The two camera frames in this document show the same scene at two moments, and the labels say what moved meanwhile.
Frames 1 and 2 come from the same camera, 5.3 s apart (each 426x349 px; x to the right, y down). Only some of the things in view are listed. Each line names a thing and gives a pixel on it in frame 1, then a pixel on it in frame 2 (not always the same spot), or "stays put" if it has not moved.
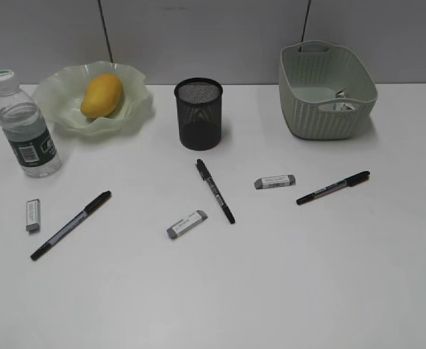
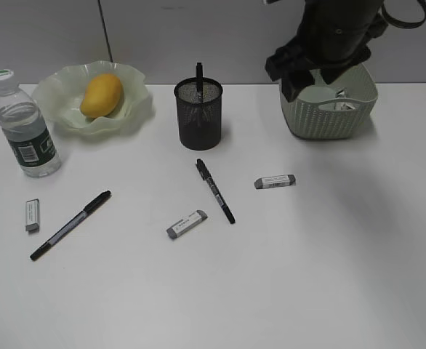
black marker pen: (206, 175) stays put
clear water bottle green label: (25, 127) stays put
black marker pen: (107, 193) stays put
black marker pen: (350, 182) → (199, 82)
